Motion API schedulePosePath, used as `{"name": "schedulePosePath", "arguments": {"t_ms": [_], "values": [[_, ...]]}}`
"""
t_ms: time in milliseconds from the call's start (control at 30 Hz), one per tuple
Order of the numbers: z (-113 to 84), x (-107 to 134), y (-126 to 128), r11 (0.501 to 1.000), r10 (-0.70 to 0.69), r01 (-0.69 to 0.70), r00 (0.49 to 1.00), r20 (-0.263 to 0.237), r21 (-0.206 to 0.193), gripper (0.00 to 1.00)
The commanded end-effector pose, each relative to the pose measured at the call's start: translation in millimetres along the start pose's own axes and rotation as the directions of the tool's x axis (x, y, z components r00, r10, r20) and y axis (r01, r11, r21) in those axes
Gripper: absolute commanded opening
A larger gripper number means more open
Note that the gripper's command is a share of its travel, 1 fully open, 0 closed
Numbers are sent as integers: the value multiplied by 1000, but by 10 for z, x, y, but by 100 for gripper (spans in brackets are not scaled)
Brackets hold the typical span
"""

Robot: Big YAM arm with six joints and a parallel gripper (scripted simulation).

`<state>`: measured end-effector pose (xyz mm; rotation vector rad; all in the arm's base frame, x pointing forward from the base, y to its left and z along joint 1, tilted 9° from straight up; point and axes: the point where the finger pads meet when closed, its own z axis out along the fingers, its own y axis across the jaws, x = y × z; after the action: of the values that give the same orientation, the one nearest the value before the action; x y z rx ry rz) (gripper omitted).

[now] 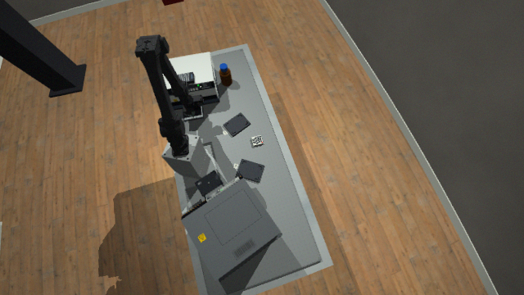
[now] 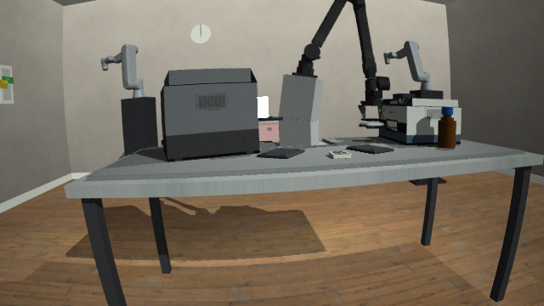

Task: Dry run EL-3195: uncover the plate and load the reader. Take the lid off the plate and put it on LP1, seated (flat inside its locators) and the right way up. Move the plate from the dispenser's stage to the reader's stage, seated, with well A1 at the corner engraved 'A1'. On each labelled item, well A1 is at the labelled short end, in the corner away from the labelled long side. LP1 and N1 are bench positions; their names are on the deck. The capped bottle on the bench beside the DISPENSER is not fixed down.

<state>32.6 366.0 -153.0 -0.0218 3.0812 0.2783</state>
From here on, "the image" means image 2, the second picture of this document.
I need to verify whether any brown bottle with blue cap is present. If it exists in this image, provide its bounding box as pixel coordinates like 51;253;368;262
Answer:
438;107;456;148

